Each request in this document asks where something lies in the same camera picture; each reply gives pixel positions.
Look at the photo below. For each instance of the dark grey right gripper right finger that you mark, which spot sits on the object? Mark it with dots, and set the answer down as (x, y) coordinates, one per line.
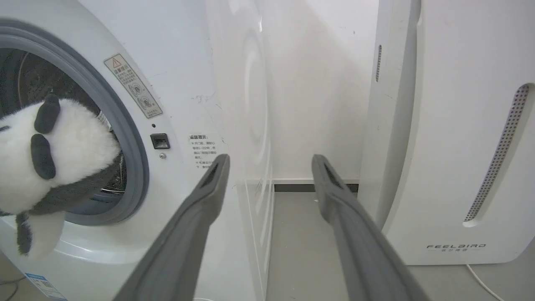
(363, 251)

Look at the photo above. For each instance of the black and white panda plush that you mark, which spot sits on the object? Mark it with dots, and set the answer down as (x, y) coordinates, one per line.
(54, 167)

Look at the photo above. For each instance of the white Feelbird air purifier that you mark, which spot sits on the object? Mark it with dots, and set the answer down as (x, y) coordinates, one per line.
(455, 125)

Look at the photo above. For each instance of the white front-load washing machine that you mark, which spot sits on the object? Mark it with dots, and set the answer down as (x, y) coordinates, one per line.
(175, 104)

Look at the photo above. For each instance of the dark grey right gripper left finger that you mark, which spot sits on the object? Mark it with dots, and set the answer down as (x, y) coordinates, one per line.
(184, 246)

